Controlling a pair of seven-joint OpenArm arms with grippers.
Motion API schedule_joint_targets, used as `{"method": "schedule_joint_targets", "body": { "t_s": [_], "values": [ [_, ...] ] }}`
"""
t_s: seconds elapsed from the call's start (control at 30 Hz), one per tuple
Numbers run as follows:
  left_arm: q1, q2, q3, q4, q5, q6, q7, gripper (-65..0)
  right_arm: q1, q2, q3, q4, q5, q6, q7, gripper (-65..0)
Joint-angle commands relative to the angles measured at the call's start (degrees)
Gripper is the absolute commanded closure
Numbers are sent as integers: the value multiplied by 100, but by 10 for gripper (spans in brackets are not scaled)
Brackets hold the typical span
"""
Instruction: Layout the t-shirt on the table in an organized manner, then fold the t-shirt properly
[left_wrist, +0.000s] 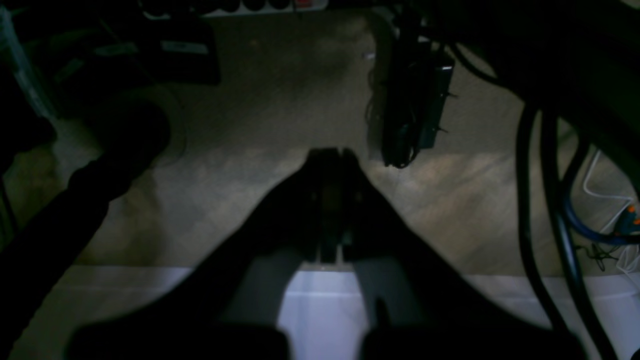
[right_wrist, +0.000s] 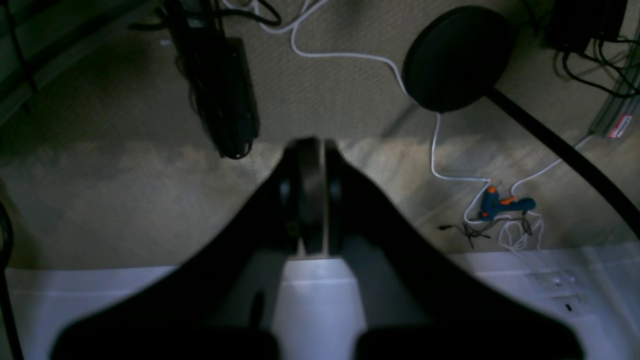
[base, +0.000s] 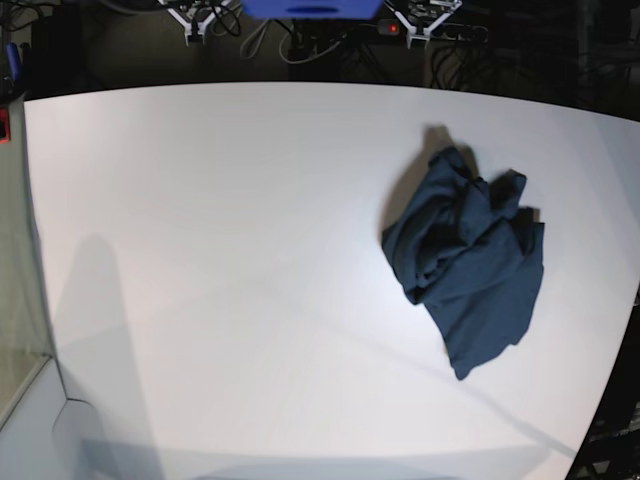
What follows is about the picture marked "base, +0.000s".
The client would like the dark blue t-shirt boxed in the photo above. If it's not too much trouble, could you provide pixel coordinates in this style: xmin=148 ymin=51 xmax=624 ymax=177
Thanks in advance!
xmin=381 ymin=147 xmax=545 ymax=380

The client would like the blue handled tool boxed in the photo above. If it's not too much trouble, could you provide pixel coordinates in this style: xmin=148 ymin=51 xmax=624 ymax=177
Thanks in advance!
xmin=5 ymin=42 xmax=23 ymax=82

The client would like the black power strip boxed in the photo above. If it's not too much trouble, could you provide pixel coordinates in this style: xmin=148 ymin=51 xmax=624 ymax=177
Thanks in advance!
xmin=376 ymin=19 xmax=489 ymax=44

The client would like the blue plastic bin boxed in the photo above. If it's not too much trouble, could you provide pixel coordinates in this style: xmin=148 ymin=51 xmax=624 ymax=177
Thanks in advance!
xmin=241 ymin=0 xmax=383 ymax=20

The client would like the red black clamp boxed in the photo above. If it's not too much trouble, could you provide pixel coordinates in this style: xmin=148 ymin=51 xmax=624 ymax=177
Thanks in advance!
xmin=0 ymin=107 xmax=11 ymax=144

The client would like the white arm base bracket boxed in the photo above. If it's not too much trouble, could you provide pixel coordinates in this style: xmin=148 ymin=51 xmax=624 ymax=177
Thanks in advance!
xmin=159 ymin=1 xmax=240 ymax=45
xmin=384 ymin=0 xmax=463 ymax=48

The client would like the white coiled cable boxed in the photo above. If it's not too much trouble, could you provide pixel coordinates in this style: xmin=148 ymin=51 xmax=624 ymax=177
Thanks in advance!
xmin=238 ymin=19 xmax=274 ymax=59

